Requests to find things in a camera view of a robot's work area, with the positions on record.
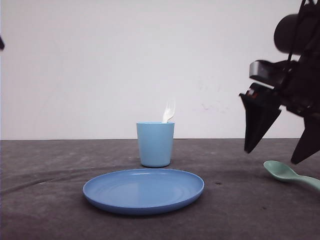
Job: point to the white plastic fork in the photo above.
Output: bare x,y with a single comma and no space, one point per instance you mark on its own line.
169,111

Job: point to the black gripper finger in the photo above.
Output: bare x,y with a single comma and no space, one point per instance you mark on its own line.
309,142
260,114

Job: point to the blue plastic plate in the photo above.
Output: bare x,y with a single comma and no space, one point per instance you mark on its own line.
141,192

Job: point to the mint green plastic spoon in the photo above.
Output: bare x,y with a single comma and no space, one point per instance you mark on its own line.
284,173

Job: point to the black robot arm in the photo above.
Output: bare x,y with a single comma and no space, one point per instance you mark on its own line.
299,34
2,45

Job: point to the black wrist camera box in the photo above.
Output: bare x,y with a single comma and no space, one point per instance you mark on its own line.
271,73

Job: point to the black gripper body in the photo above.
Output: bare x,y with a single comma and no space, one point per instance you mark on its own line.
300,93

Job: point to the light blue plastic cup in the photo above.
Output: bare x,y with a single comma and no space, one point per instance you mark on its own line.
155,142

